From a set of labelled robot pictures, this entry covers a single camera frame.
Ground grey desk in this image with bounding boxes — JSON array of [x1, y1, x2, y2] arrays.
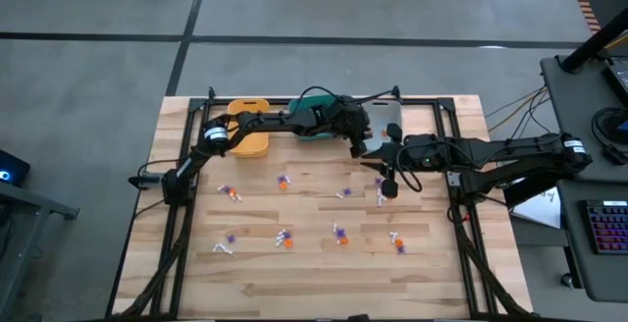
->
[[556, 179, 628, 304], [539, 54, 628, 185]]

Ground black headphones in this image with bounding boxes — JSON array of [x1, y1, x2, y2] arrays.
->
[[591, 106, 628, 167]]

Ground white plastic bin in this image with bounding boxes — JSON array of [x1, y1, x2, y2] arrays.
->
[[361, 99, 404, 142]]

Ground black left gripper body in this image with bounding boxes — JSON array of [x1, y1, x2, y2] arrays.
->
[[328, 100, 372, 160]]

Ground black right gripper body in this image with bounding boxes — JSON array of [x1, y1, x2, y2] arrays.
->
[[381, 123, 438, 199]]

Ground black desk leg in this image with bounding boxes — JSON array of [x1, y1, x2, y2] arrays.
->
[[502, 172, 560, 210]]

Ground black box with blue light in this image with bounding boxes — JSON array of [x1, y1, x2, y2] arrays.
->
[[0, 147, 31, 188]]

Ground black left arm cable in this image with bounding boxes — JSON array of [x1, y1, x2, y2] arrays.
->
[[297, 84, 344, 115]]

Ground black slanted pole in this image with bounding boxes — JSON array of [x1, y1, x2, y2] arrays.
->
[[560, 6, 628, 75]]

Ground black laptop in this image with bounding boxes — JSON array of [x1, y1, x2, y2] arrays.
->
[[602, 56, 628, 108]]

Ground black floor cable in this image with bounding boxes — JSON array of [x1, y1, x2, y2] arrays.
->
[[485, 85, 553, 139]]

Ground yellow plastic bin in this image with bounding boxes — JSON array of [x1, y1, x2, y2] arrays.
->
[[226, 97, 272, 159]]

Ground white paper sheet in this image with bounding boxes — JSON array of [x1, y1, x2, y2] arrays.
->
[[512, 187, 563, 230]]

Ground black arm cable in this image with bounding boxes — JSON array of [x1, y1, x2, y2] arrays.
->
[[395, 142, 424, 193], [297, 84, 344, 115]]

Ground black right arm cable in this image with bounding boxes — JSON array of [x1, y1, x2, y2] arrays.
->
[[395, 142, 424, 193]]

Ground yellow floor cable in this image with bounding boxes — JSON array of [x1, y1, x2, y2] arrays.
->
[[488, 85, 549, 134]]

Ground black arm base connector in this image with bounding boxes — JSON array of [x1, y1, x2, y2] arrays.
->
[[128, 174, 164, 189]]

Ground teal plastic bin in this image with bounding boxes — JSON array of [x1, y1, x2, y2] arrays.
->
[[288, 94, 344, 142]]

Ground backlit computer keyboard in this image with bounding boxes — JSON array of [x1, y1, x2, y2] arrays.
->
[[583, 198, 628, 256]]

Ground grey metal stand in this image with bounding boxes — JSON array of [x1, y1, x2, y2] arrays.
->
[[0, 182, 81, 322]]

